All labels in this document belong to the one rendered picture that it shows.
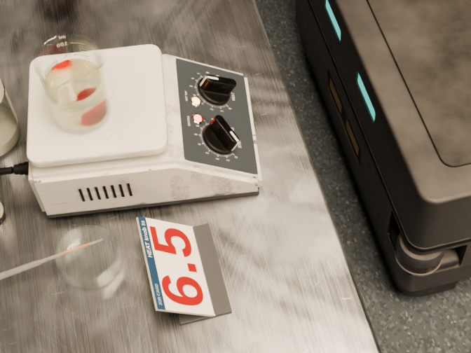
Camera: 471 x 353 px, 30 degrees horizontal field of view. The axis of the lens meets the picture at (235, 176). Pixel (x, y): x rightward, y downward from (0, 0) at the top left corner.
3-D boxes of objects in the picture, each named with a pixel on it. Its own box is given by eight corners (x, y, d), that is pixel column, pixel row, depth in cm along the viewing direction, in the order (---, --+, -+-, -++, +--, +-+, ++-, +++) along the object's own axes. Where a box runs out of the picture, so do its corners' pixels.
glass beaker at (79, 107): (46, 138, 75) (22, 76, 68) (60, 89, 78) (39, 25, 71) (115, 142, 74) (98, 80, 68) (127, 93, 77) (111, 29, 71)
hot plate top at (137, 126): (161, 48, 81) (160, 41, 80) (169, 154, 74) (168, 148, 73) (31, 62, 81) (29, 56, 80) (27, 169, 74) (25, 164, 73)
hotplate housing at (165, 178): (247, 89, 88) (244, 33, 81) (263, 199, 81) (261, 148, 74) (25, 113, 87) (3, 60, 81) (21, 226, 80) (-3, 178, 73)
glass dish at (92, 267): (50, 281, 77) (44, 270, 75) (75, 230, 80) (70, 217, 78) (108, 298, 76) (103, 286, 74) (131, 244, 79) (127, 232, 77)
